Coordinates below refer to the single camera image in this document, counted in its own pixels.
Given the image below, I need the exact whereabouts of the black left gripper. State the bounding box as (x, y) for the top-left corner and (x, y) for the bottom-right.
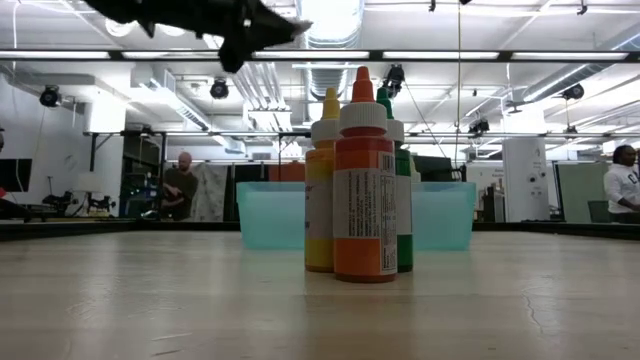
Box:
(82, 0), (304, 74)

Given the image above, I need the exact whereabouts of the large orange food coloring bottle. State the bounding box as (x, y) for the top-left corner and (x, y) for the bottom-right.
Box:
(332, 65), (400, 284)

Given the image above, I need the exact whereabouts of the large yellow food coloring bottle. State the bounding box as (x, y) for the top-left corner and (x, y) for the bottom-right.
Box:
(303, 87), (342, 274)

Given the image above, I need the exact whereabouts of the large green food coloring bottle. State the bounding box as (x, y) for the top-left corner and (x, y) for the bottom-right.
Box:
(375, 85), (415, 274)

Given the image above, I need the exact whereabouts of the black-framed LED light bar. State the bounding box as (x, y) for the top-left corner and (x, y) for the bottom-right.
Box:
(0, 48), (640, 63)

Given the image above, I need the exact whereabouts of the orange panel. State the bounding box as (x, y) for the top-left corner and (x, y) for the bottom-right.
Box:
(268, 162), (307, 184)

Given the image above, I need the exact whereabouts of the grey patterned curtain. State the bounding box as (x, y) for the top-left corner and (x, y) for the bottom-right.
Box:
(192, 163), (229, 223)

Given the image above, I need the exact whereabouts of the person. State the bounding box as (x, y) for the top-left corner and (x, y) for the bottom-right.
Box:
(602, 144), (640, 225)
(160, 151), (200, 222)

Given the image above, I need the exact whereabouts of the black metal rack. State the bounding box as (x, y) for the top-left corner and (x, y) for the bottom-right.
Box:
(119, 130), (169, 221)

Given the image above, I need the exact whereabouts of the translucent teal plastic tray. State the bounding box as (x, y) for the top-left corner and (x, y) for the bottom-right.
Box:
(236, 180), (477, 252)

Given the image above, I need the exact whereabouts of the dark monitor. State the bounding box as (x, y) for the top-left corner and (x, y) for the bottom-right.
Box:
(417, 154), (454, 182)

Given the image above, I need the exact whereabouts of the white round column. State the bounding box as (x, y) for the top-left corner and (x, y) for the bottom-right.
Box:
(501, 137), (550, 224)

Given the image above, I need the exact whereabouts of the green partition panel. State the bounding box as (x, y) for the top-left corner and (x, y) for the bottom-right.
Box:
(554, 162), (640, 225)

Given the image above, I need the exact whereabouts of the dark office chair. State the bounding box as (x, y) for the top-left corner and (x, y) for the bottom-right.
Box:
(585, 199), (614, 225)

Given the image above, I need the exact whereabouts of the thin hanging cable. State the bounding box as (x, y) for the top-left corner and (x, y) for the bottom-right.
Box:
(453, 0), (464, 169)

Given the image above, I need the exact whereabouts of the black aluminium rig frame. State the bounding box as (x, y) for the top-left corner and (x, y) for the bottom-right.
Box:
(0, 218), (640, 242)

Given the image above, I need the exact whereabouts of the black wall monitor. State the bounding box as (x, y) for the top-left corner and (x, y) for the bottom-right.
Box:
(0, 158), (34, 194)

